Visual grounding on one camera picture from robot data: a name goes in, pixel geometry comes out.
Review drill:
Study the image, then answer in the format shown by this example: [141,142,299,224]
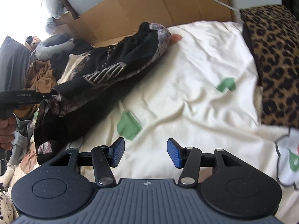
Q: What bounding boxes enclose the black drawstring pants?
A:
[33,22,172,164]

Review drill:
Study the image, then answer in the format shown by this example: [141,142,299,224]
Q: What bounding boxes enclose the person's left hand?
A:
[0,115,16,150]

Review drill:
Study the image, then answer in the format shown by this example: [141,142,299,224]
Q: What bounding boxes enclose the brown crumpled garment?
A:
[14,60,56,120]

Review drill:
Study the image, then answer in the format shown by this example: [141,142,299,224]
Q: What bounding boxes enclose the grey neck pillow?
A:
[35,34,75,61]

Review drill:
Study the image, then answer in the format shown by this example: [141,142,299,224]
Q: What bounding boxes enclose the small plush doll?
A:
[25,36,41,51]

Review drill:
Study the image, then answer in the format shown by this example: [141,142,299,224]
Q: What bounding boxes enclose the cream printed bed sheet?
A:
[80,21,298,223]

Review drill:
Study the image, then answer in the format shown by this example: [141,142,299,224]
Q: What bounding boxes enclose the leopard print cloth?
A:
[240,5,298,128]

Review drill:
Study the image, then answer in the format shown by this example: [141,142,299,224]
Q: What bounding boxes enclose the brown cardboard sheet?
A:
[55,0,233,47]

